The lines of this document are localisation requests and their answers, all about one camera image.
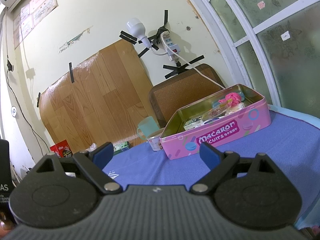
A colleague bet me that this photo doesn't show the pink soft toy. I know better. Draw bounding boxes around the pink soft toy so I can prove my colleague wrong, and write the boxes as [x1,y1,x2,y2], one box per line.
[219,92,242,107]

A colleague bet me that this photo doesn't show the white blue wipes packet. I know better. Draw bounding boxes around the white blue wipes packet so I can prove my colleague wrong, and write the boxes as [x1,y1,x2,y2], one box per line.
[201,116,222,125]

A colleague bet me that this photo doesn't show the green correction tape dispenser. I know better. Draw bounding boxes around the green correction tape dispenser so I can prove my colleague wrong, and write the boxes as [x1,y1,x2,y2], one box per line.
[183,117,203,131]

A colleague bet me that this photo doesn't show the cotton swabs bag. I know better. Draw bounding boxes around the cotton swabs bag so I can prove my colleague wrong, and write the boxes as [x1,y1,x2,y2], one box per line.
[225,102,246,115]

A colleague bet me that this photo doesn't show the operator left hand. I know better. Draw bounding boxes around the operator left hand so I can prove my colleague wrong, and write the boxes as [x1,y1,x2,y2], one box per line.
[0,212,16,238]

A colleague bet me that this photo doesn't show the plastic-wrapped round jar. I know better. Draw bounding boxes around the plastic-wrapped round jar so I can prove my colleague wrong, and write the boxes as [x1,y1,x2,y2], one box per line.
[86,143,98,152]

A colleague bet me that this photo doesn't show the green blue toothpaste box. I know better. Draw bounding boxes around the green blue toothpaste box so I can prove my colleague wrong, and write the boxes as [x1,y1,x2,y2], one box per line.
[113,141,130,155]

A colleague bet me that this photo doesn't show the red cereal box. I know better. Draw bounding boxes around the red cereal box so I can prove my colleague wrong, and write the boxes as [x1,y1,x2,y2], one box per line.
[50,140,73,158]

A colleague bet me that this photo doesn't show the pink macaron biscuit tin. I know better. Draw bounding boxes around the pink macaron biscuit tin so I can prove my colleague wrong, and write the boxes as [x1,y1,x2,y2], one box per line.
[160,84,271,160]

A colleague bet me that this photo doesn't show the wooden laminate board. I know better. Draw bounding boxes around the wooden laminate board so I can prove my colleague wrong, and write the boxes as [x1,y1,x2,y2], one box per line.
[39,40,155,152]

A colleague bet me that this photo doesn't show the white snack can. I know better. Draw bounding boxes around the white snack can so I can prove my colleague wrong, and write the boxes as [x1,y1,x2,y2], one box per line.
[147,128,164,152]

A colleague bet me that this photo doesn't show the teal plastic mug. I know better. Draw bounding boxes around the teal plastic mug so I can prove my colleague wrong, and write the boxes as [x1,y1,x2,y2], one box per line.
[137,116,159,140]

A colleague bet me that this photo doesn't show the blue tablecloth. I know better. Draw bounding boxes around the blue tablecloth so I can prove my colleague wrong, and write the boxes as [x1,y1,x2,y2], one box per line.
[103,106,319,229]

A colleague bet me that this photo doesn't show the brown mesh chair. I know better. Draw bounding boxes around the brown mesh chair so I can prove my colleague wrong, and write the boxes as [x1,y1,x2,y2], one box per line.
[149,63,225,128]

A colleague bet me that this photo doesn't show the white power strip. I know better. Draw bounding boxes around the white power strip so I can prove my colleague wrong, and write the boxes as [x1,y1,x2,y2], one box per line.
[160,31,181,63]

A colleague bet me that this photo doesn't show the white light bulb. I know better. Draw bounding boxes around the white light bulb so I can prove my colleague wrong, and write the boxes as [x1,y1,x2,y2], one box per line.
[126,18,151,49]

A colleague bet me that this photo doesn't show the black wall cable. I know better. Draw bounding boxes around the black wall cable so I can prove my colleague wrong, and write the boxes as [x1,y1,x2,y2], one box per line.
[3,7,52,153]

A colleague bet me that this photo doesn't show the white cable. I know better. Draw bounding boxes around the white cable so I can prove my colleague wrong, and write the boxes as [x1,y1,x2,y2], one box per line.
[150,33,226,90]

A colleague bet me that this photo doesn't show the white window frame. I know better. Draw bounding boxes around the white window frame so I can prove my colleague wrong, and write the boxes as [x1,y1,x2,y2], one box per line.
[190,0,319,117]

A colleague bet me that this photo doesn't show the wall paper poster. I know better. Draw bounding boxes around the wall paper poster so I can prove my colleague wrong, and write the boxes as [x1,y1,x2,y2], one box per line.
[13,0,57,48]

